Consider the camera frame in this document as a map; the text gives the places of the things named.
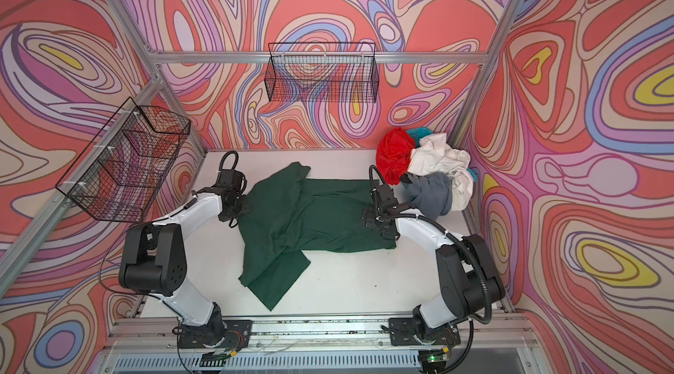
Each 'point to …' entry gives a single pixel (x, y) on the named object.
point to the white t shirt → (433, 155)
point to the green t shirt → (283, 216)
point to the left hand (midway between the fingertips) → (243, 207)
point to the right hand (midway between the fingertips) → (377, 226)
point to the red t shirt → (393, 153)
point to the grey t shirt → (432, 194)
